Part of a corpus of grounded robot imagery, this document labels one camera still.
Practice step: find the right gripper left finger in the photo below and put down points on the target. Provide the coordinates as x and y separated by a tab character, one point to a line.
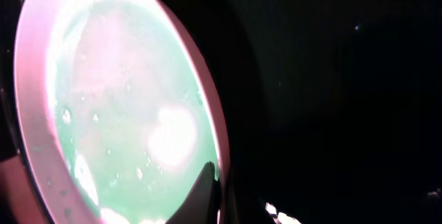
202	204

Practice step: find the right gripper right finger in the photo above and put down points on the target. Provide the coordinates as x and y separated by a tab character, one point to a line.
241	204

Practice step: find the white plate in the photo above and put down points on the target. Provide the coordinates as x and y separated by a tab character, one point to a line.
117	110

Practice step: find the black round tray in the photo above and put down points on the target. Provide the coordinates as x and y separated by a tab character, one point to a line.
332	107

